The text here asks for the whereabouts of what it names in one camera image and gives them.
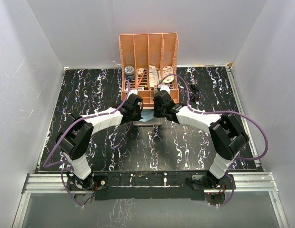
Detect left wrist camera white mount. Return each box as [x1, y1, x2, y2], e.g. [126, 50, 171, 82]
[124, 89, 138, 95]

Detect blue cleaning cloth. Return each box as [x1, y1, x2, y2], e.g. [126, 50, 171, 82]
[140, 110, 154, 122]

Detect small white card box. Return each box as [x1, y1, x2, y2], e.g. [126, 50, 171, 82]
[138, 68, 144, 76]

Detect red pencil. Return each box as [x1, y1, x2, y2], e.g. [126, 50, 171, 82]
[137, 69, 147, 88]

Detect black sunglasses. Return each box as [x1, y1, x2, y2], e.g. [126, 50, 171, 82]
[190, 83, 199, 102]

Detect oval beige tag package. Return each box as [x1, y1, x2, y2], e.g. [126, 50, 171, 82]
[163, 66, 174, 84]

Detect orange desk organizer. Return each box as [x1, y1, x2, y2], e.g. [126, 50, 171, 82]
[119, 33, 179, 108]

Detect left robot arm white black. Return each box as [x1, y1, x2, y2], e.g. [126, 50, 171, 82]
[55, 93, 143, 190]

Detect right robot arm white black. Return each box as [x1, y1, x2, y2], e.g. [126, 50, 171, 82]
[153, 90, 249, 189]

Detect blue white round tin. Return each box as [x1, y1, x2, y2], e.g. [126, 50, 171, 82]
[124, 66, 136, 81]

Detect pink glasses case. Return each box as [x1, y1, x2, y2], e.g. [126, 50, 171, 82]
[132, 108, 163, 126]

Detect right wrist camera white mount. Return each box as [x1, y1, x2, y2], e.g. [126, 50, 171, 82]
[155, 84, 170, 94]

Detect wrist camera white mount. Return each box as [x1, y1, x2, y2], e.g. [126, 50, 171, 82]
[155, 84, 170, 94]
[124, 89, 138, 95]

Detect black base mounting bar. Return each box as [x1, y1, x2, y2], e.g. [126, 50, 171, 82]
[67, 171, 235, 200]

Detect white tube package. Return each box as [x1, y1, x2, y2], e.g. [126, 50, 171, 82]
[149, 65, 159, 88]

